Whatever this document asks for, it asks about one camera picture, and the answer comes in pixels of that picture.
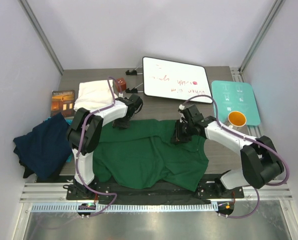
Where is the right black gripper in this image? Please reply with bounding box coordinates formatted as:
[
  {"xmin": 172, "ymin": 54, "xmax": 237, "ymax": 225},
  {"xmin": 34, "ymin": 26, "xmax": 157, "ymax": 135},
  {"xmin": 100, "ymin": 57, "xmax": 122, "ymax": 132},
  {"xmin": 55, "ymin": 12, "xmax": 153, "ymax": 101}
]
[{"xmin": 171, "ymin": 119, "xmax": 194, "ymax": 145}]

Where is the green t-shirt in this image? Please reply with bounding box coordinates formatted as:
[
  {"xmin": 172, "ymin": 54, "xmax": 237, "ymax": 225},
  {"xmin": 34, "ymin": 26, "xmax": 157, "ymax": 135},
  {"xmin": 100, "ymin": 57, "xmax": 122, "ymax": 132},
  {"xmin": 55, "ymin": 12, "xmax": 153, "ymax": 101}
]
[{"xmin": 93, "ymin": 119, "xmax": 209, "ymax": 191}]

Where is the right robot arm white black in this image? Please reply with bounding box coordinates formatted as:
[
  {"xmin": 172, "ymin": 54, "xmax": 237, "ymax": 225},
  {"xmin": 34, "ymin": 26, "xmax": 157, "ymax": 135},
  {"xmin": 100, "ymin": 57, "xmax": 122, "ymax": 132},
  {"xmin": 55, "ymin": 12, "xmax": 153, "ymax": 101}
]
[{"xmin": 171, "ymin": 104, "xmax": 285, "ymax": 198}]

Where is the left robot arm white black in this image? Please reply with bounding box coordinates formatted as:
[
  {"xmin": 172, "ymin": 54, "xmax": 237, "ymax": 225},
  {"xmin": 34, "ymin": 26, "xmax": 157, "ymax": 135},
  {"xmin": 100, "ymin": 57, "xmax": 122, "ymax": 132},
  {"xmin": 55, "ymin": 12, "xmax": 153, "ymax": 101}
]
[{"xmin": 66, "ymin": 94, "xmax": 143, "ymax": 200}]

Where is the whiteboard black stand foot near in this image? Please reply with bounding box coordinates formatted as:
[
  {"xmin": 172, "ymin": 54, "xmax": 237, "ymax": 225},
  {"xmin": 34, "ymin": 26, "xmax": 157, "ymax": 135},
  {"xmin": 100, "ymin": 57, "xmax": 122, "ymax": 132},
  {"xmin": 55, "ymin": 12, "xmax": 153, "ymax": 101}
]
[{"xmin": 125, "ymin": 84, "xmax": 143, "ymax": 94}]

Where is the whiteboard black stand foot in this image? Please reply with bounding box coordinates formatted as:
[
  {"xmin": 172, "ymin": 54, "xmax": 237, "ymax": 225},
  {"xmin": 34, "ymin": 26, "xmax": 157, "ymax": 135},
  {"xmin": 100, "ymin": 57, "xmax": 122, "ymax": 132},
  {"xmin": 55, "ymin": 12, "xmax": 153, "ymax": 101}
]
[
  {"xmin": 125, "ymin": 84, "xmax": 143, "ymax": 94},
  {"xmin": 125, "ymin": 65, "xmax": 143, "ymax": 76}
]

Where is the red brown cube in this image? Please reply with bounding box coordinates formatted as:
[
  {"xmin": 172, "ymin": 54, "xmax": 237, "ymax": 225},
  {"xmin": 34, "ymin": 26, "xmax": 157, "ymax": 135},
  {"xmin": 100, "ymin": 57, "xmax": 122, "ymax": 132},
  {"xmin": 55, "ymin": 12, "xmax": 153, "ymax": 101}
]
[{"xmin": 115, "ymin": 77, "xmax": 127, "ymax": 93}]

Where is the white folded t-shirt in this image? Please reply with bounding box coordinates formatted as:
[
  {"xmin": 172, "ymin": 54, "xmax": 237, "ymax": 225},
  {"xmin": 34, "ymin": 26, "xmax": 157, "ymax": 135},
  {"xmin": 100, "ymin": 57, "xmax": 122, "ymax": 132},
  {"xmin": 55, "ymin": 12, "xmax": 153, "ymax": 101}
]
[{"xmin": 74, "ymin": 80, "xmax": 117, "ymax": 111}]

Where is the whiteboard black stand foot far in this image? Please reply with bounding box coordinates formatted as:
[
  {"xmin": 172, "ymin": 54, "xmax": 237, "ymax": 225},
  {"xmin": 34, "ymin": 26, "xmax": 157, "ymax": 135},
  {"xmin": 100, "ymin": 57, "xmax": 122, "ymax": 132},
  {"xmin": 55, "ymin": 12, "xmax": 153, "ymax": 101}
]
[{"xmin": 125, "ymin": 65, "xmax": 143, "ymax": 76}]

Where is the teal t-shirt under pile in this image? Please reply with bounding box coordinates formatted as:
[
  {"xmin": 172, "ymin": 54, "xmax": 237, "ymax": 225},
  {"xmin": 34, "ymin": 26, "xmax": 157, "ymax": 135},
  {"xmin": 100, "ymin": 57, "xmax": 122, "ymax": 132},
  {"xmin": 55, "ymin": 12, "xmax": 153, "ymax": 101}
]
[{"xmin": 65, "ymin": 118, "xmax": 74, "ymax": 164}]

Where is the white mug orange inside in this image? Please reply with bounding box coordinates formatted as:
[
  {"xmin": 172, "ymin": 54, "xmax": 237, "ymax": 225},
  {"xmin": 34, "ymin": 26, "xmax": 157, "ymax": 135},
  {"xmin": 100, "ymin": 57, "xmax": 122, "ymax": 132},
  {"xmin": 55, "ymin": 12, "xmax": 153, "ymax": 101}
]
[{"xmin": 224, "ymin": 111, "xmax": 247, "ymax": 130}]

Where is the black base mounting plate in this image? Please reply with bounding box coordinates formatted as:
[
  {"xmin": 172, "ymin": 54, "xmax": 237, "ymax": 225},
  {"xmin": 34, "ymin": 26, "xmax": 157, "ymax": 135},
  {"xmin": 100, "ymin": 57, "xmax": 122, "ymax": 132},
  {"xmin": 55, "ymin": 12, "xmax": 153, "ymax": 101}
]
[{"xmin": 65, "ymin": 174, "xmax": 244, "ymax": 201}]

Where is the teal plastic cutting board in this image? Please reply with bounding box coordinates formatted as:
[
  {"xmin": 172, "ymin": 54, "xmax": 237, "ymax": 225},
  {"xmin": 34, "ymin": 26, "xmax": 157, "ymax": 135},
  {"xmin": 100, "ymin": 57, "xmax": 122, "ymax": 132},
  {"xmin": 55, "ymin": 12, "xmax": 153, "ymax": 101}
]
[{"xmin": 211, "ymin": 80, "xmax": 261, "ymax": 126}]

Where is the brown paperback book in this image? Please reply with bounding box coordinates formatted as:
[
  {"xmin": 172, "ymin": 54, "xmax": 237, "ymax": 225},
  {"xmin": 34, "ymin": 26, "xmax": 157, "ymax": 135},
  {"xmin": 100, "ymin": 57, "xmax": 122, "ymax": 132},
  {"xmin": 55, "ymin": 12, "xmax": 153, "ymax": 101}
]
[{"xmin": 50, "ymin": 90, "xmax": 75, "ymax": 118}]

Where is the navy blue t-shirt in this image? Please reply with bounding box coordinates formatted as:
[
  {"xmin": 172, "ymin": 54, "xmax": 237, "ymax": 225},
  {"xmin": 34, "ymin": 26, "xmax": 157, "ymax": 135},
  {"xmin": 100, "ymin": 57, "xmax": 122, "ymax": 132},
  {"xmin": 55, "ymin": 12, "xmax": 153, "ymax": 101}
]
[{"xmin": 13, "ymin": 113, "xmax": 72, "ymax": 181}]

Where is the white whiteboard with black frame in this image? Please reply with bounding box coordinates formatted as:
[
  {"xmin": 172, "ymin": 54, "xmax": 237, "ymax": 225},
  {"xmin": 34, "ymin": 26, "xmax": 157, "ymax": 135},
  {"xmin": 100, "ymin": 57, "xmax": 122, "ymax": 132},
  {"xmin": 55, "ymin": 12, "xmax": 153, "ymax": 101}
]
[{"xmin": 142, "ymin": 56, "xmax": 212, "ymax": 104}]

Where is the perforated metal rail strip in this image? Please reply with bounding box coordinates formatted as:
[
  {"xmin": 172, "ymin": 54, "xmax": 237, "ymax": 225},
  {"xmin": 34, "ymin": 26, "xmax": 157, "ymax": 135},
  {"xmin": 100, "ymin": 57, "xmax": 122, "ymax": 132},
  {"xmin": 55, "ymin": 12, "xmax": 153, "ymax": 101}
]
[{"xmin": 31, "ymin": 202, "xmax": 218, "ymax": 213}]

